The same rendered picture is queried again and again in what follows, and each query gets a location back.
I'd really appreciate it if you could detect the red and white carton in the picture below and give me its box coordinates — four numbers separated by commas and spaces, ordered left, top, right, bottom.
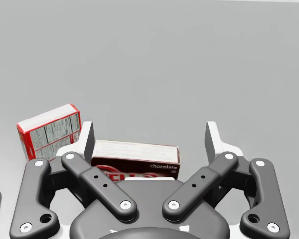
16, 103, 82, 160

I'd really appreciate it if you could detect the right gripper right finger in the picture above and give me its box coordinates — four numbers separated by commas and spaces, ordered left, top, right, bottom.
162, 121, 291, 239

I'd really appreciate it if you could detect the brown and white carton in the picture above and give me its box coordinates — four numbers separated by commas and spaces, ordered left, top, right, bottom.
90, 139, 182, 183

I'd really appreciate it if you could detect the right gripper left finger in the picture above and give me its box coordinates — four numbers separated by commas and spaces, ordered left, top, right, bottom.
9, 121, 137, 239

